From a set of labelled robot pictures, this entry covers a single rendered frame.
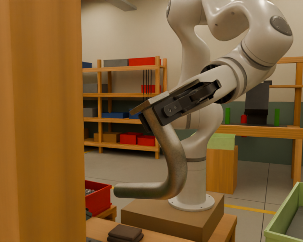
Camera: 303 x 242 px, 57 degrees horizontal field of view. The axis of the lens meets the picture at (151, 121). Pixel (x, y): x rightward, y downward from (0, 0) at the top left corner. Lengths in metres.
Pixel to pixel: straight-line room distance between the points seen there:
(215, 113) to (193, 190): 0.31
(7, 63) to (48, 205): 0.14
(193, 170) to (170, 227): 0.23
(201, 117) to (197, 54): 0.24
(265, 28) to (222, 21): 0.15
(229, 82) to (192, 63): 0.53
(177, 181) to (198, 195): 0.72
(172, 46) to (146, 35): 0.71
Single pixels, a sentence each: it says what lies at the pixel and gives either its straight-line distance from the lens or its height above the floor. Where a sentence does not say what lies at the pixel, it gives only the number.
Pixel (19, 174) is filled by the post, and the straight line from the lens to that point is 0.27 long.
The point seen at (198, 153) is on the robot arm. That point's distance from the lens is 1.10.
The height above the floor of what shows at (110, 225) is 0.90.
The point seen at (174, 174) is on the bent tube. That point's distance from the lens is 0.42.
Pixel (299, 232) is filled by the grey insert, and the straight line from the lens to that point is 1.30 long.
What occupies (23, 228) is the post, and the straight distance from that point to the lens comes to 0.29.
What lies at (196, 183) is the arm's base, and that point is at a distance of 1.13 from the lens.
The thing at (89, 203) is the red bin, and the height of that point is 0.88.
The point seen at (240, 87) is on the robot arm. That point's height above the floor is 1.39.
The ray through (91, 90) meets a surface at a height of 1.50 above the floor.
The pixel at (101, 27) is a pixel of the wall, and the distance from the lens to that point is 7.52.
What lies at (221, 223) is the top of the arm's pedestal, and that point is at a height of 0.85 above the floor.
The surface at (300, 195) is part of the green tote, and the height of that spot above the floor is 0.90.
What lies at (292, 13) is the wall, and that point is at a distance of 6.28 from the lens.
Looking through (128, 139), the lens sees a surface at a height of 0.37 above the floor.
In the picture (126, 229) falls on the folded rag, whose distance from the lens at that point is 1.01.
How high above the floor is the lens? 1.38
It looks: 5 degrees down
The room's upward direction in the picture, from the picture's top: straight up
